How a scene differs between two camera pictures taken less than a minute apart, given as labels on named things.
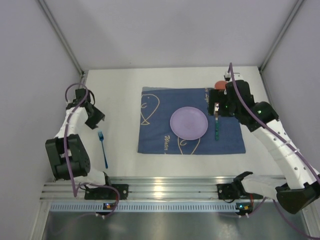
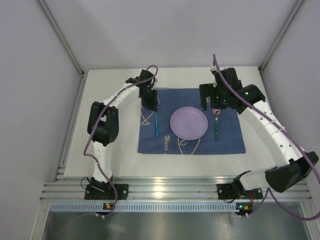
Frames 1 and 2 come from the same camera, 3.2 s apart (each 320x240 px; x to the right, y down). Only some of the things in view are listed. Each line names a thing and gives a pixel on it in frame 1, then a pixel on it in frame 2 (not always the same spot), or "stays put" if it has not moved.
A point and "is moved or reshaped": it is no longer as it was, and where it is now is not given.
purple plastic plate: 189,123 stays put
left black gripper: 96,118 → 151,99
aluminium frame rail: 143,188 stays put
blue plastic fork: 101,137 is moved or reshaped
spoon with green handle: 216,112 stays put
